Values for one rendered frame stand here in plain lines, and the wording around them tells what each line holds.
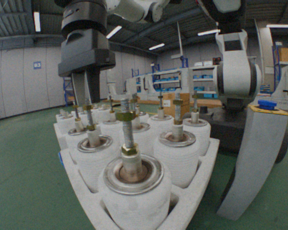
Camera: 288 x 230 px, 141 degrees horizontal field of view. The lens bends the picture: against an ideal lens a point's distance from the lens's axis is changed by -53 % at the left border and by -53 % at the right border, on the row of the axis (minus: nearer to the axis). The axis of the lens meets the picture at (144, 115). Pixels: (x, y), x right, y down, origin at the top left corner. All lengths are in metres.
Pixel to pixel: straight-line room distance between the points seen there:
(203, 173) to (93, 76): 0.28
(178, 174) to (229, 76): 0.38
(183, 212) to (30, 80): 6.66
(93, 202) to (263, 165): 0.32
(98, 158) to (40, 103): 6.31
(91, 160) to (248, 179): 0.32
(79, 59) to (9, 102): 6.72
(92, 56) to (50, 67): 6.49
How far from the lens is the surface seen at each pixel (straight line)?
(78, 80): 0.22
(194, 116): 0.31
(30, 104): 6.55
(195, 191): 0.22
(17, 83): 6.79
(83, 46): 0.20
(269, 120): 0.24
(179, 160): 0.19
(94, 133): 0.21
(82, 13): 0.22
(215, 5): 0.67
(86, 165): 0.21
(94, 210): 0.21
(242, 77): 0.47
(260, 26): 7.24
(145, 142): 0.26
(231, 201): 0.35
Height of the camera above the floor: 0.35
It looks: 13 degrees down
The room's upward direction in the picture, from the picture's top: 4 degrees counter-clockwise
